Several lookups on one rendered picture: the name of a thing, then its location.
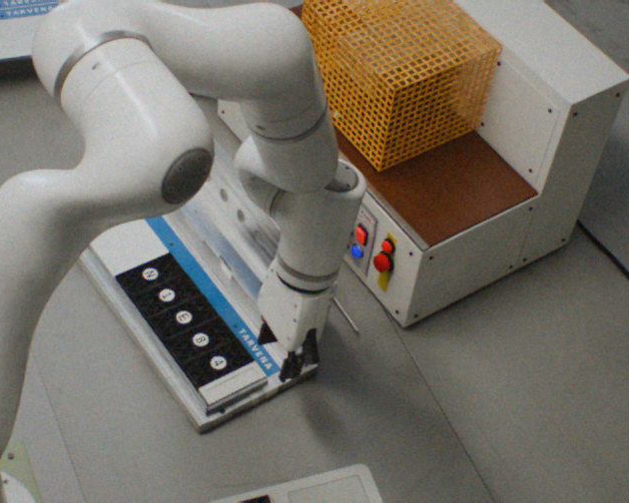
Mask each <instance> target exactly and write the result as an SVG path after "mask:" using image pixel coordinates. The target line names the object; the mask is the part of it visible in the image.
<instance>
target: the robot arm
mask: <svg viewBox="0 0 629 503"><path fill-rule="evenodd" d="M32 59H33V64H34V68H35V70H36V73H37V75H38V77H39V79H40V81H41V82H42V84H43V86H44V87H45V89H46V90H47V91H48V93H49V94H50V96H51V97H52V98H53V100H54V101H55V102H56V103H57V105H58V106H59V107H60V109H61V110H62V111H63V112H64V114H65V115H66V116H67V117H68V119H69V120H70V121H71V122H72V124H73V125H74V126H75V127H76V129H77V130H78V131H79V132H80V134H81V135H82V136H83V138H84V139H85V143H86V151H85V156H84V158H83V160H82V162H81V164H80V165H79V166H78V167H77V168H75V169H74V170H35V171H30V172H25V173H21V174H19V175H17V176H15V177H13V178H11V179H9V180H8V181H7V182H6V183H4V184H3V185H2V187H1V188H0V459H1V457H2V455H3V453H4V452H5V450H6V447H7V445H8V443H9V440H10V438H11V435H12V432H13V429H14V425H15V421H16V417H17V413H18V409H19V404H20V399H21V394H22V389H23V384H24V379H25V373H26V368H27V362H28V356H29V352H30V347H31V343H32V339H33V336H34V333H35V330H36V327H37V324H38V322H39V319H40V317H41V314H42V312H43V310H44V308H45V306H46V304H47V303H48V301H49V299H50V298H51V296H52V294H53V293H54V291H55V290H56V288H57V287H58V285H59V284H60V282H61V281H62V280H63V278H64V277H65V275H66V274H67V273H68V271H69V270H70V269H71V267H72V266H73V265H74V263H75V262H76V260H77V259H78V258H79V257H80V255H81V254H82V253H83V251H84V250H85V249H86V248H87V247H88V245H89V244H90V243H91V242H92V241H93V240H94V239H96V238H97V237H98V236H99V235H101V234H102V233H104V232H105V231H107V230H109V229H111V228H113V227H116V226H118V225H121V224H125V223H129V222H133V221H138V220H144V219H150V218H156V217H160V216H164V215H167V214H170V213H172V212H174V211H176V210H178V209H179V208H181V207H182V206H184V205H185V204H186V203H187V202H189V201H190V200H191V199H192V198H193V197H194V196H195V195H196V194H197V193H198V192H199V191H200V189H201V188H202V186H203V185H204V183H205V182H206V180H207V178H208V176H209V174H210V172H211V169H212V166H213V162H214V157H215V141H214V136H213V132H212V130H211V127H210V125H209V123H208V121H207V119H206V117H205V115H204V114H203V112H202V110H201V109H200V108H199V106H198V105H197V103H196V102H195V101H194V99H193V98H192V97H191V96H190V94H189V93H188V92H190V93H194V94H198V95H202V96H206V97H210V98H214V99H219V100H223V101H228V102H235V103H239V105H240V107H241V110H242V113H243V115H244V118H245V120H246V123H247V126H248V128H249V131H250V134H251V135H250V136H249V137H248V138H247V139H246V140H245V141H244V142H243V143H242V145H241V146H240V148H239V150H238V151H237V154H236V157H235V169H236V173H237V176H238V178H239V181H240V183H241V185H242V187H243V189H244V191H245V193H246V194H247V196H248V197H249V198H250V199H251V201H252V202H253V203H254V204H255V205H256V206H258V207H259V208H260V209H261V210H262V211H263V212H265V213H266V214H267V215H268V216H269V217H271V218H272V219H273V220H274V221H275V222H276V223H277V224H278V226H279V228H280V231H281V238H280V242H279V246H278V249H277V253H276V256H275V259H274V260H273V262H272V264H271V266H270V268H269V270H268V272H267V274H266V277H265V279H264V282H261V291H260V294H259V298H258V307H259V309H260V312H261V313H262V321H263V322H264V323H262V326H261V330H260V333H259V337H258V340H257V343H258V345H264V344H269V343H273V342H277V341H278V342H279V343H280V344H281V345H282V347H283V348H284V349H285V350H287V351H288V358H285V359H284V361H283V364H282V368H281V371H280V374H279V380H280V381H282V380H286V379H293V378H296V377H298V376H300V375H301V372H302V369H303V366H304V364H307V365H313V364H317V363H319V356H318V349H317V343H318V341H319V338H320V336H321V333H322V330H323V326H324V323H325V318H326V314H327V309H328V302H329V294H330V288H329V287H330V286H331V285H332V284H333V283H334V282H335V280H336V278H337V275H338V272H339V269H340V266H341V263H342V260H343V257H344V254H345V251H346V248H347V245H348V242H349V239H350V236H351V233H352V230H353V227H354V224H355V221H356V218H357V215H358V212H359V209H360V206H361V202H362V199H363V196H364V193H365V190H366V182H365V179H364V177H363V175H362V173H361V172H360V171H359V170H358V169H357V168H356V167H355V166H353V165H352V164H350V163H348V162H346V161H344V160H341V159H339V158H338V144H337V139H336V135H335V131H334V127H333V123H332V118H331V114H330V110H329V105H328V101H327V97H326V93H325V89H324V85H323V81H322V77H321V73H320V69H319V65H318V61H317V58H316V54H315V48H314V44H313V42H312V39H311V36H310V34H309V32H308V30H307V28H306V27H305V25H304V24H303V22H302V21H301V20H300V19H299V18H298V17H297V16H296V15H295V14H294V13H293V12H292V11H290V10H288V9H287V8H285V7H283V6H280V5H277V4H273V3H253V4H246V5H240V6H234V7H227V8H218V9H196V8H186V7H180V6H175V5H171V4H167V3H163V2H159V1H155V0H69V1H67V2H64V3H62V4H60V5H59V6H57V7H55V8H54V9H53V10H51V11H50V12H49V13H48V14H47V15H46V16H45V17H44V18H43V20H42V21H41V23H40V24H39V26H38V27H37V30H36V32H35V35H34V37H33V42H32ZM299 347H302V352H300V353H296V350H297V349H298V348H299ZM0 503H35V501H34V499H33V497H32V495H31V494H30V493H29V492H28V490H27V489H26V488H25V487H24V486H23V485H22V484H21V483H20V482H19V481H17V480H16V479H15V478H13V477H11V476H10V475H8V474H6V473H4V472H1V471H0Z"/></svg>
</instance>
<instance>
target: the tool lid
mask: <svg viewBox="0 0 629 503"><path fill-rule="evenodd" d="M214 141H215V157H214V162H213V166H212V169H211V172H210V174H211V179H210V178H209V177H208V178H207V180H206V182H205V183H204V185H203V186H202V188H201V189H200V191H199V192H198V193H197V194H196V195H195V196H194V197H193V198H192V199H191V200H190V201H189V202H187V203H186V204H185V205H184V206H182V207H181V208H180V210H181V211H182V212H183V213H184V215H185V217H184V219H185V220H186V222H187V223H188V224H189V226H190V227H191V228H192V229H193V231H194V232H195V233H196V234H197V236H198V237H199V238H200V239H201V241H202V242H203V243H204V244H208V245H209V246H210V247H211V249H212V250H213V251H214V252H215V254H216V255H217V256H218V257H219V258H221V257H222V258H223V259H224V260H225V261H226V262H227V264H228V265H229V266H230V267H231V269H232V271H231V274H232V275H233V276H234V278H235V279H236V280H237V281H238V283H239V284H240V285H241V286H242V288H243V289H244V290H245V291H246V293H247V294H248V295H249V296H248V300H249V301H250V303H251V304H252V305H253V306H254V308H255V309H256V310H257V311H258V313H259V314H260V315H262V313H261V312H260V309H259V307H258V298H259V294H260V291H261V282H264V279H265V277H266V274H267V272H268V270H269V268H270V266H271V264H272V262H273V260H274V259H275V256H276V253H277V249H278V246H279V242H280V238H281V231H280V228H279V226H278V224H277V223H276V222H275V221H274V220H273V219H272V218H271V217H269V216H268V215H267V214H266V213H265V212H263V211H262V210H261V209H260V208H259V207H258V206H256V205H255V204H254V203H253V202H252V201H251V199H250V198H249V197H248V196H247V194H246V193H245V191H244V189H243V187H242V185H241V183H240V181H239V178H238V176H237V173H236V169H235V162H234V160H233V159H232V158H231V157H230V156H229V155H228V153H227V152H226V151H225V150H224V149H223V148H222V146H221V145H220V144H219V143H218V142H217V141H216V139H215V138H214ZM224 190H225V191H226V193H227V195H228V199H226V197H225V194H224ZM241 210H242V211H243V213H244V215H245V219H246V220H245V221H244V219H243V218H242V215H241ZM259 232H260V233H261V235H262V237H263V241H261V240H260V237H259ZM336 286H337V282H336V281H335V282H334V283H333V284H332V285H331V286H330V287H329V288H330V294H329V302H328V309H327V314H326V318H325V321H326V319H327V316H328V312H329V309H330V306H331V303H332V299H333V296H334V293H335V290H336Z"/></svg>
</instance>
